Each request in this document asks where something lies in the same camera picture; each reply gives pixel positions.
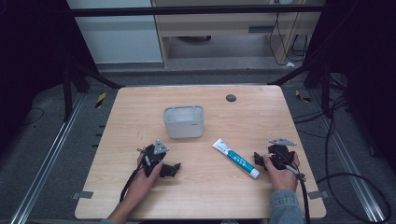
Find person's right hand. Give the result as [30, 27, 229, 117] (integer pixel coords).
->
[262, 152, 302, 193]

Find black hanging cables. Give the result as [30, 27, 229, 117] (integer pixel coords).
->
[268, 11, 311, 67]

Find white cabinet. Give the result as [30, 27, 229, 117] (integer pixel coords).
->
[65, 0, 163, 65]

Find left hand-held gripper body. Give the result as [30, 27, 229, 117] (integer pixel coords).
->
[141, 139, 171, 177]

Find grey tape piece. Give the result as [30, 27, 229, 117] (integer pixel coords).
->
[71, 190, 94, 201]
[307, 189, 330, 201]

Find light wooden desk furniture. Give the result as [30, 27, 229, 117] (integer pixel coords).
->
[150, 0, 327, 69]

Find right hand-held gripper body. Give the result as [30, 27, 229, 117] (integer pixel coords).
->
[266, 138, 298, 171]

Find hand-held gripper cable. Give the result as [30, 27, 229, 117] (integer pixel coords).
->
[285, 162, 312, 224]
[119, 147, 151, 203]

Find left hand-held gripper cable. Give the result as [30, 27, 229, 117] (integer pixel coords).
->
[119, 147, 151, 203]

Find black horizontal frame bar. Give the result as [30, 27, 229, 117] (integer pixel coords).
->
[68, 4, 327, 19]

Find white plastic container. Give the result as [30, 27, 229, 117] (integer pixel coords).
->
[163, 105, 205, 140]

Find long black floor cable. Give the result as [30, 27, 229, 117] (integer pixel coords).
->
[316, 73, 392, 224]

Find black metal stand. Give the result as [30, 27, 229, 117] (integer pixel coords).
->
[266, 57, 332, 119]
[61, 57, 126, 123]

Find yellow black hazard tape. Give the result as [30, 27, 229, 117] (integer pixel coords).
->
[94, 91, 107, 109]
[294, 89, 312, 104]

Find aluminium floor rail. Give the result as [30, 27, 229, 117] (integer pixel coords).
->
[8, 92, 88, 224]
[309, 89, 388, 224]

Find person's left hand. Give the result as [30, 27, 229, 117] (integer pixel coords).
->
[124, 152, 163, 204]

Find white and teal toothpaste tube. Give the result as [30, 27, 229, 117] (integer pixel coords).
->
[211, 137, 262, 180]

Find right hand-held gripper cable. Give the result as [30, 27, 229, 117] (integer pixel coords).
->
[285, 162, 312, 224]

